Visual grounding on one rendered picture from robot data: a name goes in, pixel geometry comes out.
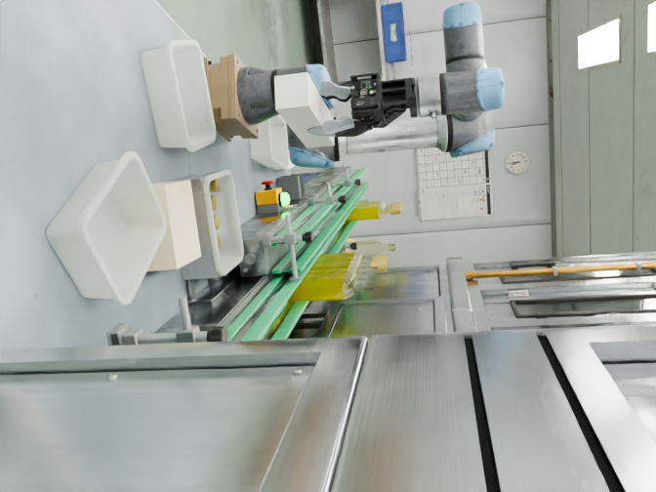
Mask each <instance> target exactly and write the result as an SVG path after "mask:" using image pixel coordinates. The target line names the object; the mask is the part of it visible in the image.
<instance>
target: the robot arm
mask: <svg viewBox="0 0 656 492"><path fill-rule="evenodd" d="M482 22H483V19H482V18H481V11H480V7H479V6H478V5H477V4H475V3H469V2H468V3H459V4H455V5H452V6H450V7H448V8H447V9H445V10H444V12H443V14H442V23H443V25H442V28H443V39H444V51H445V64H446V65H445V66H446V72H445V73H439V74H438V73H434V74H426V75H418V76H417V79H415V77H414V78H412V77H410V78H402V79H394V80H387V81H381V79H380V75H379V72H376V73H368V74H360V75H353V76H351V77H350V80H351V81H348V82H345V83H343V84H340V85H337V84H334V83H333V82H331V79H330V76H329V73H328V71H327V69H326V68H325V66H323V65H322V64H310V65H308V64H306V65H302V66H295V67H288V68H281V69H275V70H268V69H263V68H258V67H253V66H245V67H241V68H240V69H239V70H238V73H237V82H236V86H237V97H238V102H239V106H240V109H241V112H242V115H243V117H244V119H245V121H246V122H247V123H248V124H249V125H256V124H260V123H262V122H264V121H266V120H268V119H270V118H272V117H274V116H276V115H280V114H279V113H278V112H277V111H276V110H275V88H274V76H279V75H287V74H295V73H303V72H307V73H308V74H309V76H310V78H311V80H312V82H313V83H314V85H315V87H316V89H317V91H318V92H319V94H320V96H321V98H322V99H323V100H324V102H325V104H326V106H327V107H328V109H329V111H330V109H332V108H334V107H335V105H336V103H335V99H336V100H338V101H339V102H343V103H346V102H347V101H348V100H349V99H350V98H351V99H350V107H351V117H350V118H348V117H347V116H344V117H341V118H338V117H333V120H329V121H326V122H324V123H323V125H322V126H316V127H312V128H309V129H307V132H308V133H310V134H314V135H317V136H325V137H334V143H335V145H330V146H321V147H311V148H306V146H305V145H304V144H303V143H302V141H301V140H300V139H299V138H298V137H297V135H296V134H295V133H294V132H293V130H292V129H291V128H290V127H289V125H288V124H287V123H286V126H287V138H288V149H289V156H290V161H291V163H292V164H293V165H295V166H299V167H308V168H333V167H334V164H335V162H339V161H342V159H343V158H344V157H345V156H346V155H351V154H362V153H374V152H386V151H398V150H409V149H420V148H432V147H436V148H438V149H439V150H440V151H441V152H450V155H451V157H452V158H454V157H460V156H465V155H470V154H474V153H478V152H481V151H485V150H488V149H490V148H492V147H493V145H494V143H495V130H494V116H493V109H499V108H501V107H502V106H503V104H504V98H505V86H504V76H503V72H502V70H501V68H499V67H487V65H486V62H485V60H484V48H483V33H482ZM363 76H371V77H372V78H365V79H357V77H363ZM367 80H371V82H369V83H361V81H367ZM406 108H410V117H399V116H400V115H401V114H403V113H404V112H405V111H406ZM418 114H420V116H418ZM397 117H398V118H397ZM354 119H355V121H354Z"/></svg>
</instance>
